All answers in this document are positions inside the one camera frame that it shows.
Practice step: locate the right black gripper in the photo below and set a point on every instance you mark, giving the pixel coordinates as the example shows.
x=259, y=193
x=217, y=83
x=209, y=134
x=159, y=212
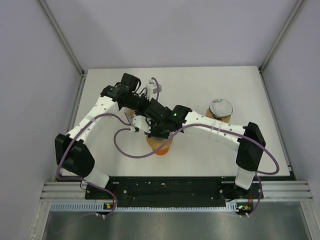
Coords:
x=153, y=133

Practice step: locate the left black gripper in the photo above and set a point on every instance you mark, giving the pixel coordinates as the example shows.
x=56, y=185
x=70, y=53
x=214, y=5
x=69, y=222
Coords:
x=147, y=102

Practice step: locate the orange filter box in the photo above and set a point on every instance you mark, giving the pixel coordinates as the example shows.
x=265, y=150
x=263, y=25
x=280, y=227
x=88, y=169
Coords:
x=129, y=114

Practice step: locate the orange liquid glass flask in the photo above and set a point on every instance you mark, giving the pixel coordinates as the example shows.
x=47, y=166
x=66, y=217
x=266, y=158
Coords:
x=164, y=150

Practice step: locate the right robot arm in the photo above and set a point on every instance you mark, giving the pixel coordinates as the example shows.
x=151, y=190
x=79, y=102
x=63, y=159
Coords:
x=248, y=142

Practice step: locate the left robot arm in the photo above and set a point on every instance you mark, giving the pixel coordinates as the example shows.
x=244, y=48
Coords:
x=73, y=148

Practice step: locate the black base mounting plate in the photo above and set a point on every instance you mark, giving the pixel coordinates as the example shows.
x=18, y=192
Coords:
x=174, y=191

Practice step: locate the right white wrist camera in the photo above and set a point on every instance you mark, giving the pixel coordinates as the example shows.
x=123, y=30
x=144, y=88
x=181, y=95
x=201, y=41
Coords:
x=141, y=123

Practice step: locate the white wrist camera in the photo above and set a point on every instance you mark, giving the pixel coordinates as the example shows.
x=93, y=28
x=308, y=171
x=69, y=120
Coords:
x=141, y=123
x=153, y=89

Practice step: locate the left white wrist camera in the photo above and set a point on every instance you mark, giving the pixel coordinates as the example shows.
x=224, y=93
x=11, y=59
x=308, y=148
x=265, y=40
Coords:
x=153, y=89

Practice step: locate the grey slotted cable duct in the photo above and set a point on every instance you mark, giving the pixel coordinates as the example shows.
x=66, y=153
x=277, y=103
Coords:
x=102, y=207

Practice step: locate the aluminium front rail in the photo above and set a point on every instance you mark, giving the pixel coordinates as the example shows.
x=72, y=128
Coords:
x=273, y=191

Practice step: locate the left aluminium frame post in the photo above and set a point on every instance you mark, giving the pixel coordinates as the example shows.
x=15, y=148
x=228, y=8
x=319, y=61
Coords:
x=60, y=36

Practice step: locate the aluminium frame post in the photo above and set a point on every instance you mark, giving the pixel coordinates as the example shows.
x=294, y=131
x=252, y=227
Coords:
x=60, y=36
x=297, y=8

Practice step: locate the right aluminium frame post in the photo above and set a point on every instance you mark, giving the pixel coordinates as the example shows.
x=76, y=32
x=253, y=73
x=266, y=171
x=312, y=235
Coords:
x=297, y=8

